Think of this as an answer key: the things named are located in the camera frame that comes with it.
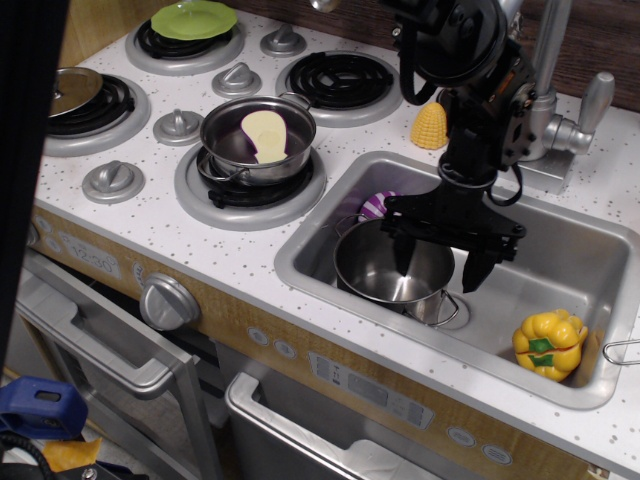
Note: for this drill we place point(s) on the silver oven dial right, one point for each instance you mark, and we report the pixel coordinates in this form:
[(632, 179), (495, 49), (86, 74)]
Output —
[(166, 305)]

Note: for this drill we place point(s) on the silver stovetop knob front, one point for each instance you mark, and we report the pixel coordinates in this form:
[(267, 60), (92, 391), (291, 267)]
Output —
[(113, 182)]

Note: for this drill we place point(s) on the silver stovetop knob back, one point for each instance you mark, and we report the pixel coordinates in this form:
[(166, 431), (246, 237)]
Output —
[(283, 42)]

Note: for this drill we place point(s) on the toy eggplant slice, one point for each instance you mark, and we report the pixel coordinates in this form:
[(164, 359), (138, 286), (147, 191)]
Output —
[(267, 132)]

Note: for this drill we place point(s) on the silver toy faucet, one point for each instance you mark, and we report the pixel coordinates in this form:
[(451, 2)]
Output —
[(560, 139)]

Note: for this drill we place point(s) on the steel pot on burner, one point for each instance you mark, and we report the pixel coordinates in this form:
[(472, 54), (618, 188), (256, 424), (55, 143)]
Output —
[(230, 155)]

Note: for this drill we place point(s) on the back right stove burner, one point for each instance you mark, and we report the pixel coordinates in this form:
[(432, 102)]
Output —
[(342, 89)]

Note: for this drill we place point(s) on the dishwasher control panel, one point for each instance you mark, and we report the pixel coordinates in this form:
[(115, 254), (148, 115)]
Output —
[(390, 401)]

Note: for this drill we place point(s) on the blue clamp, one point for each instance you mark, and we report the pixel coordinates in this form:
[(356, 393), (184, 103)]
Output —
[(38, 408)]

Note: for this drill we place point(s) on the front right stove burner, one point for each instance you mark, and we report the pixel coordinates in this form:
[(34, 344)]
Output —
[(243, 208)]

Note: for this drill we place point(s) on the green plastic plate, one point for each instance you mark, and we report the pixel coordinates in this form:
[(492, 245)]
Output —
[(193, 20)]

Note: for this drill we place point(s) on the silver oven dial left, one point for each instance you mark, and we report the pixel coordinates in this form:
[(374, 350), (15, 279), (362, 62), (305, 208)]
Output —
[(33, 236)]

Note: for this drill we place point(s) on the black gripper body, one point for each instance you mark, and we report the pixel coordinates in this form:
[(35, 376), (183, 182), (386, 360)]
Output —
[(458, 213)]

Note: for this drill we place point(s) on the silver stovetop knob middle-left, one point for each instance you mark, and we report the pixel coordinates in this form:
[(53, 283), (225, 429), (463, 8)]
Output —
[(178, 128)]

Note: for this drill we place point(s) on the purple white striped ball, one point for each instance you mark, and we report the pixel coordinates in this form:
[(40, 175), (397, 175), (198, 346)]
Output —
[(374, 207)]

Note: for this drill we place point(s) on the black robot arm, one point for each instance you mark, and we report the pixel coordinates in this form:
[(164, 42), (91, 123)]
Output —
[(463, 49)]

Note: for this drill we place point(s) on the steel pot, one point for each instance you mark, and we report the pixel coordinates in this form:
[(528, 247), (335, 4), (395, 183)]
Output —
[(230, 155), (364, 264)]

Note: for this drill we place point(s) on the silver stovetop knob centre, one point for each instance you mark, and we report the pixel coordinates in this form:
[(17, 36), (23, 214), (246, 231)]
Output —
[(236, 82)]

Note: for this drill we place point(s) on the wire handle at right edge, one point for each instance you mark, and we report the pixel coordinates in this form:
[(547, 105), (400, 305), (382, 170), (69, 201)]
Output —
[(622, 353)]

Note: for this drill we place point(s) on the stove burner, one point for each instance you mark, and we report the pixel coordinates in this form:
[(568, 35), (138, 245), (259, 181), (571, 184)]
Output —
[(156, 54), (118, 112), (243, 208), (342, 89)]

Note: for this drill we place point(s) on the yellow toy bell pepper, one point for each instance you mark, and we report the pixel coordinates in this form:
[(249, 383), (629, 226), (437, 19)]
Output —
[(550, 343)]

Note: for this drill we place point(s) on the silver oven dial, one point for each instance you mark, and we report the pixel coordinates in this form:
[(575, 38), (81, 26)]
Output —
[(166, 305), (33, 236)]

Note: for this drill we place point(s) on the silver oven door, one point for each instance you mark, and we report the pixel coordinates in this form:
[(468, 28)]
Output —
[(141, 390)]

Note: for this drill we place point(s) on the yellow toy corn cob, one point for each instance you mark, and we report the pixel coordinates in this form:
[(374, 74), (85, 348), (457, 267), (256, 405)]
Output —
[(429, 130)]

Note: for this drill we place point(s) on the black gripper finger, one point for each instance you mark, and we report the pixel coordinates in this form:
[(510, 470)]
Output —
[(478, 266), (403, 250)]

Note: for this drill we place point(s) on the silver toy sink basin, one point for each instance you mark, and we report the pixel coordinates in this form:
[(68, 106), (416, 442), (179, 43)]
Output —
[(587, 266)]

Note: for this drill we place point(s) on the yellow cloth piece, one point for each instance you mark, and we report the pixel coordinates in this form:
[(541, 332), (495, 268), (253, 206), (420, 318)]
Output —
[(65, 455)]

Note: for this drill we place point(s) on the silver dishwasher door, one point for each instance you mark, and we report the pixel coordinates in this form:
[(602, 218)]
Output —
[(285, 430)]

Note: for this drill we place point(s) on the steel pot lid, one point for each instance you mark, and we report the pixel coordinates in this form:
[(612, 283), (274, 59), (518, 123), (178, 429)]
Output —
[(73, 88)]

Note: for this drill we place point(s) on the front left stove burner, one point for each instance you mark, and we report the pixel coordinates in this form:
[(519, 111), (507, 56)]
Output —
[(118, 112)]

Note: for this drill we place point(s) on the back left stove burner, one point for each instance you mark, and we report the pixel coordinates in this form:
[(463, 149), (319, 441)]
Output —
[(156, 54)]

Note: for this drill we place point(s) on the oven clock display panel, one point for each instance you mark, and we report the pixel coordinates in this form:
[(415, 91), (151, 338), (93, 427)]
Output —
[(91, 255)]

